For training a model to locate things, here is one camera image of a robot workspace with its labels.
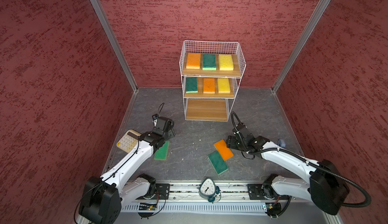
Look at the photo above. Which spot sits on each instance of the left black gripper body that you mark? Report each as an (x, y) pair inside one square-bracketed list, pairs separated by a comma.
[(169, 134)]

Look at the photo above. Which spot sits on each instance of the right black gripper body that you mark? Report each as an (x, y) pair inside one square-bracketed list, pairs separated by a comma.
[(235, 144)]

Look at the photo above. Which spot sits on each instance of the orange sponge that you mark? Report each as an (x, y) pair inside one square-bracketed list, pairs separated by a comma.
[(223, 150), (209, 86), (193, 61)]

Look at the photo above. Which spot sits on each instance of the yellow sponge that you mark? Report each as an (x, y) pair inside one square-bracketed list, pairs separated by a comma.
[(223, 86), (225, 62)]

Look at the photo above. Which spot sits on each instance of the dark green sponge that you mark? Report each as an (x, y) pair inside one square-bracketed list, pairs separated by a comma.
[(209, 62), (191, 85), (217, 162)]

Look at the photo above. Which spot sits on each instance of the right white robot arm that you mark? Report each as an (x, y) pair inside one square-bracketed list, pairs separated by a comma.
[(316, 181)]

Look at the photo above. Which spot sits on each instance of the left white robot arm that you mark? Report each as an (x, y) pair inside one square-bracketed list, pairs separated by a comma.
[(103, 197)]

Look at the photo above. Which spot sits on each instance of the bottom wooden shelf board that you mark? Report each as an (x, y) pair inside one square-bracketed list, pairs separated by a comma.
[(206, 110)]

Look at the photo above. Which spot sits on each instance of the wooden shelf board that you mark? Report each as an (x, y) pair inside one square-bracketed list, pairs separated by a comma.
[(233, 83), (235, 73), (206, 110)]

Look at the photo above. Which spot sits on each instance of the middle wooden shelf board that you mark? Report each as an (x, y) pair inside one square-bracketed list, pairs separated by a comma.
[(233, 83)]

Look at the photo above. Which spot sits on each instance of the top wooden shelf board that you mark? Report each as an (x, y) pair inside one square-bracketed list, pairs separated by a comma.
[(235, 73)]

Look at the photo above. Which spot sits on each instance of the light green sponge left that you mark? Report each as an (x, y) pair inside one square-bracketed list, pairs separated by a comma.
[(161, 153)]

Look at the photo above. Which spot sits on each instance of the beige calculator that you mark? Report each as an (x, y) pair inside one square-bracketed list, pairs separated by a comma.
[(129, 141)]

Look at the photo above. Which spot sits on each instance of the white kitchen timer dial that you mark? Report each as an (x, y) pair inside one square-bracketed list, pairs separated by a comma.
[(210, 191)]

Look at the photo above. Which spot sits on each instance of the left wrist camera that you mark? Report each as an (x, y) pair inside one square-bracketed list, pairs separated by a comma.
[(156, 116)]

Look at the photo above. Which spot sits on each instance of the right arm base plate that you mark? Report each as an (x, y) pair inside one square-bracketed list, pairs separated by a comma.
[(256, 192)]

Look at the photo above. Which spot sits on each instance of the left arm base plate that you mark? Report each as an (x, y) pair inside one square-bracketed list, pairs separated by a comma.
[(160, 191)]

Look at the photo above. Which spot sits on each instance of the white wire shelf rack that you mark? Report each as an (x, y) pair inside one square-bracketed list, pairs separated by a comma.
[(208, 47)]

